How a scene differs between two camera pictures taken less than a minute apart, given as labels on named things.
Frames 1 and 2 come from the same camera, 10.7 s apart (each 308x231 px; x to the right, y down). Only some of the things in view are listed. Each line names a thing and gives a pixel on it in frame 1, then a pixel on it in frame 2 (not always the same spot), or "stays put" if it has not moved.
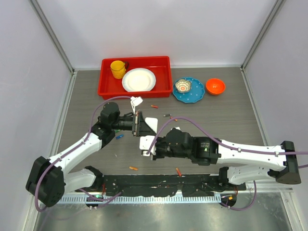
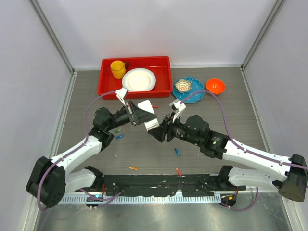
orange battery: [133, 168] stays put
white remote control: [147, 141] -> [147, 105]
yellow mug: [118, 69] stays put
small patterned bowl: [183, 85] stays put
